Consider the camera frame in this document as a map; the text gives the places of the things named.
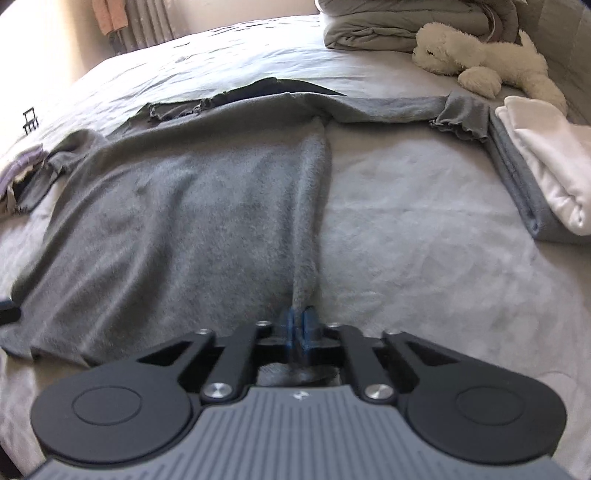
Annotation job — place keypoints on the folded grey garment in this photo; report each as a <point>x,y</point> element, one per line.
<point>517,184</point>

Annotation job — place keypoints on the beige garment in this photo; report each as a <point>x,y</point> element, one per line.
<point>7,203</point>

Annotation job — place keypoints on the folded white garment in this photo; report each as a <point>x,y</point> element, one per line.
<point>549,152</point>

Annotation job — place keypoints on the white plush dog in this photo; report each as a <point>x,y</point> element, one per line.
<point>461,50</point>

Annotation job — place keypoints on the purple garment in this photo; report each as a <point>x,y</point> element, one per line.
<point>23,161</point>

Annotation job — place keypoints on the folded grey comforter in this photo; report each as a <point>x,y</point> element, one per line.
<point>369,27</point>

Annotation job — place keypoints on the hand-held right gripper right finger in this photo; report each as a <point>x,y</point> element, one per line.
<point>309,327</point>

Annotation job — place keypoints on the grey knit sweater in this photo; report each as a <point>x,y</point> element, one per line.
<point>184,207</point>

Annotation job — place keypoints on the grey quilted headboard cover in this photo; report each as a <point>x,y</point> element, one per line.
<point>568,37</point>

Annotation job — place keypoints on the grey star-patterned curtain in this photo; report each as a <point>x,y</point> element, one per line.
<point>143,23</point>

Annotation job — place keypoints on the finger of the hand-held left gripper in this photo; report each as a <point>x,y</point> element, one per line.
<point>9,313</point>

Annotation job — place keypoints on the grey bed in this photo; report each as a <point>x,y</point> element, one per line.
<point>415,230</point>

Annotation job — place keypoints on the small black rack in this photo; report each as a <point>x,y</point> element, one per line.
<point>30,120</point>

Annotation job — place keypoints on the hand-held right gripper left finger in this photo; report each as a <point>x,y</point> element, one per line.
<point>288,325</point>

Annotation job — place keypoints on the pink hanging garment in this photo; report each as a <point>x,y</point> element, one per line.
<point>111,14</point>

